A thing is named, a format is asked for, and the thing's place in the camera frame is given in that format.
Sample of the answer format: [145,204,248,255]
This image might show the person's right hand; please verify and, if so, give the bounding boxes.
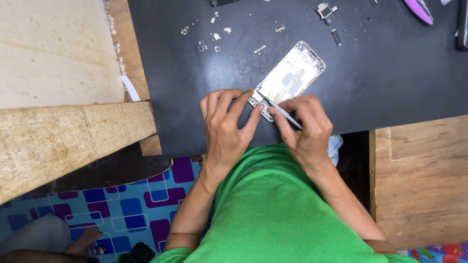
[267,94,334,174]

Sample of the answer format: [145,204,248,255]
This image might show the person's left hand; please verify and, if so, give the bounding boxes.
[199,89,265,177]

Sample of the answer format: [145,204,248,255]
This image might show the grey precision screwdriver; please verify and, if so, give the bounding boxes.
[263,96,304,131]

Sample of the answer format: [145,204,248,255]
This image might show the silver phone housing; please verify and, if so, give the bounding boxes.
[248,41,326,122]

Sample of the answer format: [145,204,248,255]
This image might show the light blue cloth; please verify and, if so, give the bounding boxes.
[328,135,344,167]

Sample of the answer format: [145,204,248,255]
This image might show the small wooden block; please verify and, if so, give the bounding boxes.
[138,134,163,157]

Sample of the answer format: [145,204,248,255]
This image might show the black work mat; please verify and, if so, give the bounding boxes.
[127,0,468,158]

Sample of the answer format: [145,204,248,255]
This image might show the green shirt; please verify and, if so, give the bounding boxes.
[150,143,421,263]

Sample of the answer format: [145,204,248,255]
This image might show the scattered small metal phone parts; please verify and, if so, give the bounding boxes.
[180,11,286,55]

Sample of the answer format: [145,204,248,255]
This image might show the white paper strip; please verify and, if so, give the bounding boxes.
[120,75,142,102]

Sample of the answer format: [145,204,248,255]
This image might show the dark brown round board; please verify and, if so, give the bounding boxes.
[31,142,173,195]

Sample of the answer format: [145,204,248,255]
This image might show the brown wooden table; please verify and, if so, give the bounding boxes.
[369,115,468,251]

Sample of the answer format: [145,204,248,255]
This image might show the blue purple patterned floor mat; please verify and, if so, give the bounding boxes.
[0,156,216,263]

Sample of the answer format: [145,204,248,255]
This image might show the black bag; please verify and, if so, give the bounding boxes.
[118,242,156,263]

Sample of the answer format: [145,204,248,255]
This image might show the rough wooden plank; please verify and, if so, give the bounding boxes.
[0,101,158,205]

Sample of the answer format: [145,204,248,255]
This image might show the purple pry tool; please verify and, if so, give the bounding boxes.
[403,0,434,26]

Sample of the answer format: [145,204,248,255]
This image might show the colourful floral mat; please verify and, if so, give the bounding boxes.
[396,243,468,263]

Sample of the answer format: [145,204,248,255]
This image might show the pale beige board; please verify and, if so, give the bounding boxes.
[0,0,127,110]

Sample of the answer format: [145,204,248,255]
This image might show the black phone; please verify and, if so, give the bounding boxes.
[456,0,468,51]

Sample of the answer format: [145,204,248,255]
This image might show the phone camera module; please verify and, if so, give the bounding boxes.
[315,2,339,25]

